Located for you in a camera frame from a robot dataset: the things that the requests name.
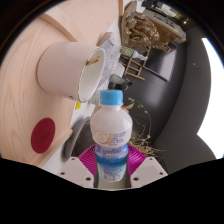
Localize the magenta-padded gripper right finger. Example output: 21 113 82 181
125 144 169 189

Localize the black wall screen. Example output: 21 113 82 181
143 43 188 83

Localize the wooden easel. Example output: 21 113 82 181
119 54 148 81

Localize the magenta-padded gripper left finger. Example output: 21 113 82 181
56 144 100 189

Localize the light wooden drawing board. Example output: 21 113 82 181
0 0 124 168

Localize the white ceramic mug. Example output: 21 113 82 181
36 41 107 104

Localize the dark spray bottle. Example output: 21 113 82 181
108 73 129 91

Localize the grey plant saucer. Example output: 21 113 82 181
63 116 91 158

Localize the thin wooden stick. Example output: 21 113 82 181
85 56 101 66

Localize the white drink bottle blue cap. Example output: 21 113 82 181
89 89 134 183

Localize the flat round red coaster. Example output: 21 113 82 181
30 117 57 155

